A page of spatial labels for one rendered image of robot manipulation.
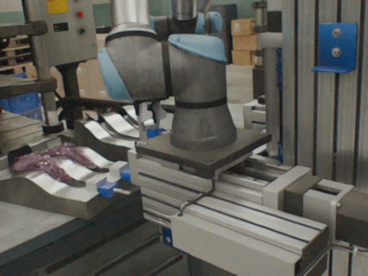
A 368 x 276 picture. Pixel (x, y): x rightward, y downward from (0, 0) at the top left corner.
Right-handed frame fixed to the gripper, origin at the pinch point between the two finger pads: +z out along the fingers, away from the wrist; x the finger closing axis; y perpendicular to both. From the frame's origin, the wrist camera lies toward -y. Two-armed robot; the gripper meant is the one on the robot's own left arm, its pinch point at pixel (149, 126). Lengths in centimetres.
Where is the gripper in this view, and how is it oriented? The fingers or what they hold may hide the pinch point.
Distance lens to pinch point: 143.6
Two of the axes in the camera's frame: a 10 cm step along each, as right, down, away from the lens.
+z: 0.8, 9.9, 1.2
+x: 7.1, -1.4, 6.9
